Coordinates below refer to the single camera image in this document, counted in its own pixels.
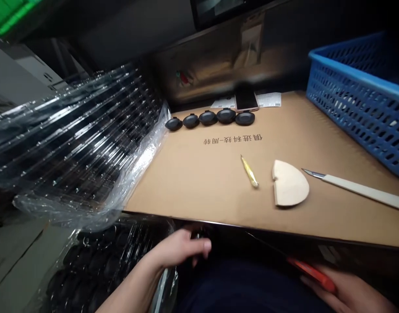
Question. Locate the person's right hand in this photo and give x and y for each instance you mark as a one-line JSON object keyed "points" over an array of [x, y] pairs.
{"points": [[356, 293]]}

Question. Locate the person's left hand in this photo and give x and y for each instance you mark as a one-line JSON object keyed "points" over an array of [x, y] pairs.
{"points": [[181, 247]]}

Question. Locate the person's right fingers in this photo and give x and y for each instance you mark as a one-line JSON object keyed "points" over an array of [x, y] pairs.
{"points": [[318, 286]]}

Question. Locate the orange utility knife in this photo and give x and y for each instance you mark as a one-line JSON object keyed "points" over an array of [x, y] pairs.
{"points": [[312, 270]]}

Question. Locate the person's legs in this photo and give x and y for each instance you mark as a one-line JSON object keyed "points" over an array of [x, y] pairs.
{"points": [[251, 287]]}

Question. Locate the beige half-round block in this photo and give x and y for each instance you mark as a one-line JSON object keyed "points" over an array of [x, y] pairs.
{"points": [[289, 184]]}

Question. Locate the yellow pen tool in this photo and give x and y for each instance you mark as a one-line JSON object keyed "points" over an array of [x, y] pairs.
{"points": [[250, 170]]}

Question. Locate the brown cardboard sheet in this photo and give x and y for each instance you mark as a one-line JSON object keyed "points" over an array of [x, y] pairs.
{"points": [[238, 176]]}

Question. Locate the black oval plastic part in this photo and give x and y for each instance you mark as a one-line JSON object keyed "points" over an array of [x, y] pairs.
{"points": [[174, 124], [245, 119], [190, 121], [208, 118], [226, 116]]}

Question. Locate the blue plastic basket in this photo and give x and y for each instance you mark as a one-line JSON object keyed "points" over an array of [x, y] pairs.
{"points": [[359, 101]]}

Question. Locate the white paper labels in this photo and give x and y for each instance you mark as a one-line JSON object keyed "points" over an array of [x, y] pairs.
{"points": [[267, 99]]}

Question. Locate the pink-cased smartphone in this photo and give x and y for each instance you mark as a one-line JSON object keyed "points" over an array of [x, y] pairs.
{"points": [[247, 99]]}

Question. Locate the unbagged stack of clear trays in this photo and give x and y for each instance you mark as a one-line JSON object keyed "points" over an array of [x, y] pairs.
{"points": [[104, 264]]}

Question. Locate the bagged stack of clear trays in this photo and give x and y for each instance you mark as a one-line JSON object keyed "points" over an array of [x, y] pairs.
{"points": [[75, 146]]}

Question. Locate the black monitor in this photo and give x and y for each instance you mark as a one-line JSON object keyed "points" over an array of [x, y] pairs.
{"points": [[232, 11]]}

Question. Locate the green plastic crate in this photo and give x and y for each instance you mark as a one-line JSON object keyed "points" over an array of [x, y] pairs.
{"points": [[5, 14]]}

